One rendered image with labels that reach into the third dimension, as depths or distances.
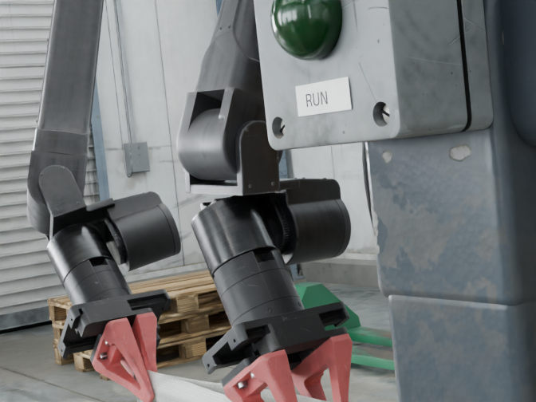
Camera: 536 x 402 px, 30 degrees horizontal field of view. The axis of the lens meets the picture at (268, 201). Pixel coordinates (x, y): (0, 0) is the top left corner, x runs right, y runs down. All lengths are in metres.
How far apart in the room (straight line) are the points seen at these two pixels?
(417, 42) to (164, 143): 8.61
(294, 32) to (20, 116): 7.98
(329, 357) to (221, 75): 0.23
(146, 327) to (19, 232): 7.35
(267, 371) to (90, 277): 0.32
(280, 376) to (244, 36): 0.26
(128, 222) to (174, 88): 8.02
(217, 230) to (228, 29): 0.16
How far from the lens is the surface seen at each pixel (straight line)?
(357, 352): 5.52
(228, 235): 0.76
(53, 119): 1.08
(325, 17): 0.34
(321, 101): 0.35
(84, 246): 1.01
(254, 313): 0.74
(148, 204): 1.05
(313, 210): 0.81
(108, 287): 0.97
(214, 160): 0.76
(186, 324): 6.18
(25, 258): 8.31
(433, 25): 0.34
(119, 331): 0.94
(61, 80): 1.11
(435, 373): 0.40
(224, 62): 0.77
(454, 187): 0.37
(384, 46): 0.33
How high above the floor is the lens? 1.24
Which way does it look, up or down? 3 degrees down
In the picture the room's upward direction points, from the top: 6 degrees counter-clockwise
